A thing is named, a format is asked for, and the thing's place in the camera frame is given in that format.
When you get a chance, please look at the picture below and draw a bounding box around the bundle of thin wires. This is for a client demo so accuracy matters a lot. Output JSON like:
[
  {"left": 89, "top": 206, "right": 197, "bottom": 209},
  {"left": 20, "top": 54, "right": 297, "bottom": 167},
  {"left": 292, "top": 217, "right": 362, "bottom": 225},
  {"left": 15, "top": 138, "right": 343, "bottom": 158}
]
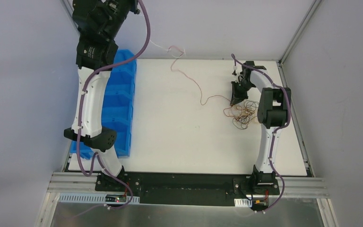
[{"left": 223, "top": 100, "right": 260, "bottom": 131}]

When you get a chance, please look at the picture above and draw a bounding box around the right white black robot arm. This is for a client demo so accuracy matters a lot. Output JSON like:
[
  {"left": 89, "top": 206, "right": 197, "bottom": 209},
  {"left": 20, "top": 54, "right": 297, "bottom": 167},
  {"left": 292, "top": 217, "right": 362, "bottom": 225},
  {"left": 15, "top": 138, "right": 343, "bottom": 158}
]
[{"left": 230, "top": 61, "right": 291, "bottom": 195}]

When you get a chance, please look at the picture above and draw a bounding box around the bright red thin wire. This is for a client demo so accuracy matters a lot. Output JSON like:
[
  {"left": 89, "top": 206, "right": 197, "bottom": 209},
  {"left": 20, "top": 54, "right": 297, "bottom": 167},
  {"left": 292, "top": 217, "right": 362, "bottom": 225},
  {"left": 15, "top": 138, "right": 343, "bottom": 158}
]
[{"left": 168, "top": 46, "right": 232, "bottom": 106}]

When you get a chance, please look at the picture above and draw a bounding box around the left corner aluminium post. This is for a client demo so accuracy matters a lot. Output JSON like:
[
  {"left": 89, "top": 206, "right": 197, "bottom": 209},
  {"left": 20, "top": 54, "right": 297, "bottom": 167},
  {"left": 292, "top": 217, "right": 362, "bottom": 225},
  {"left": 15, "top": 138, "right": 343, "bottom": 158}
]
[{"left": 59, "top": 0, "right": 80, "bottom": 36}]

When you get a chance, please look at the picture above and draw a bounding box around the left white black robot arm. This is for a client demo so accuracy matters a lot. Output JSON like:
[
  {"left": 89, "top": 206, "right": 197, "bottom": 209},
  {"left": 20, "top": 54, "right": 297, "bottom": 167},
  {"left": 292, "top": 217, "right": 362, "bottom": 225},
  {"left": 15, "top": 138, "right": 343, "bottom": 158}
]
[{"left": 64, "top": 0, "right": 140, "bottom": 191}]

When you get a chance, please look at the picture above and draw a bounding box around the white thin wire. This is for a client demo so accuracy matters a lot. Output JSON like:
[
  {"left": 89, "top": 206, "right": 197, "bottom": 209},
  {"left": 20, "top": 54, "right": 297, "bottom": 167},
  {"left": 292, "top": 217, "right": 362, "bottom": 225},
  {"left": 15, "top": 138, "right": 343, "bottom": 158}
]
[{"left": 148, "top": 39, "right": 187, "bottom": 59}]

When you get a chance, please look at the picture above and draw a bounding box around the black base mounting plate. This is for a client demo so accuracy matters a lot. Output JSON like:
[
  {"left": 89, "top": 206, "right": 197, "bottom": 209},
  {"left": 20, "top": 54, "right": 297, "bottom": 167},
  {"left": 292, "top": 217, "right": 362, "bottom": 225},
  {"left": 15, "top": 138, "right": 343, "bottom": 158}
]
[{"left": 95, "top": 172, "right": 280, "bottom": 207}]

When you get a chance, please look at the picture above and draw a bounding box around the blue plastic bin row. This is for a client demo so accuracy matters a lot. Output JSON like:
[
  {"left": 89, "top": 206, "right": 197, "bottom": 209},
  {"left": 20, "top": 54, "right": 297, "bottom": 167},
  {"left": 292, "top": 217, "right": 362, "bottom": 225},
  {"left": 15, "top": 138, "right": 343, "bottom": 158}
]
[{"left": 79, "top": 50, "right": 137, "bottom": 160}]

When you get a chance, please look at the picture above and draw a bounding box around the white slotted cable duct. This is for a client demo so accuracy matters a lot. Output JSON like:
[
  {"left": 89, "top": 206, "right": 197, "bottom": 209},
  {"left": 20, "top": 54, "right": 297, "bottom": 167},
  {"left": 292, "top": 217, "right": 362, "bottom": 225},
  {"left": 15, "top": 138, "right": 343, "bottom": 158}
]
[{"left": 58, "top": 193, "right": 140, "bottom": 205}]

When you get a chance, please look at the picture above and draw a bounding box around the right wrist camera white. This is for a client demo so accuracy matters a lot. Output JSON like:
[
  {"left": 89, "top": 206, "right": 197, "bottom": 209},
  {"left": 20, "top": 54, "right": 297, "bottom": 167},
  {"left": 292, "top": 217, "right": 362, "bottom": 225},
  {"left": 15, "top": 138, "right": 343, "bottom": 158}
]
[{"left": 232, "top": 66, "right": 243, "bottom": 77}]

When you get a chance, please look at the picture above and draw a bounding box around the corner aluminium post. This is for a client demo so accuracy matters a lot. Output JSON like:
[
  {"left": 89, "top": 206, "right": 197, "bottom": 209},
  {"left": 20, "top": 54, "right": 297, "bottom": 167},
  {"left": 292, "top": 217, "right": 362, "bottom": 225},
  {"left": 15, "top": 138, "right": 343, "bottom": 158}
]
[
  {"left": 278, "top": 0, "right": 323, "bottom": 65},
  {"left": 59, "top": 0, "right": 80, "bottom": 36}
]

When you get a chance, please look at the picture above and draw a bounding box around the aluminium frame rail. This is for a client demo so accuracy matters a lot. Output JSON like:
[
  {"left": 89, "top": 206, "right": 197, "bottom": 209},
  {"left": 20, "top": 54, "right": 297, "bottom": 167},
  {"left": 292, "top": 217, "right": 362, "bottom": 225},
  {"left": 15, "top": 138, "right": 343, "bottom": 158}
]
[{"left": 47, "top": 172, "right": 330, "bottom": 199}]

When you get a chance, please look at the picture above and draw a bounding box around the right corner aluminium post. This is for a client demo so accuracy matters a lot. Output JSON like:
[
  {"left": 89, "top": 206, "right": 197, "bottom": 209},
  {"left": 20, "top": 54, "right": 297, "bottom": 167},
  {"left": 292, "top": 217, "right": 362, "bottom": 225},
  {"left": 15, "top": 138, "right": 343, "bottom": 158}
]
[{"left": 278, "top": 0, "right": 323, "bottom": 65}]

